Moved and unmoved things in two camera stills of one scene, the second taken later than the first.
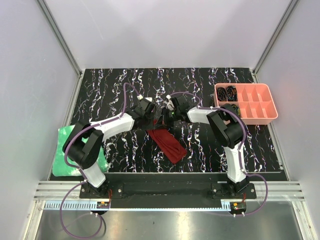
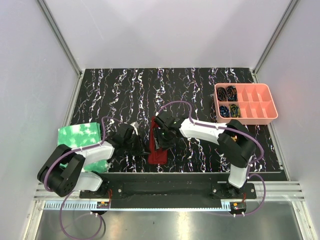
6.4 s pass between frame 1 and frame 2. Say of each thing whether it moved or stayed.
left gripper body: moved
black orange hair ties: stayed
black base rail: stayed
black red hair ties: stayed
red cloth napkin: moved
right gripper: moved
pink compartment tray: stayed
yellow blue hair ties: stayed
